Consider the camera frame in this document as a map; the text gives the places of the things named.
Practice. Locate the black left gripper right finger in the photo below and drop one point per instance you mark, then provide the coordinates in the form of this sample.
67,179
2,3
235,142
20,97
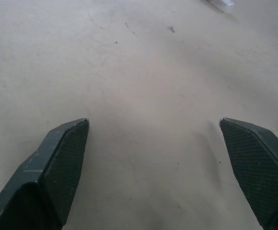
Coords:
260,172

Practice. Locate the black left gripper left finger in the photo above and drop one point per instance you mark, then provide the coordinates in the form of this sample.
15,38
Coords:
55,172

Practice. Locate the clear plastic object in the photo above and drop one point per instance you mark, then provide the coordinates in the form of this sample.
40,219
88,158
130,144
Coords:
221,4

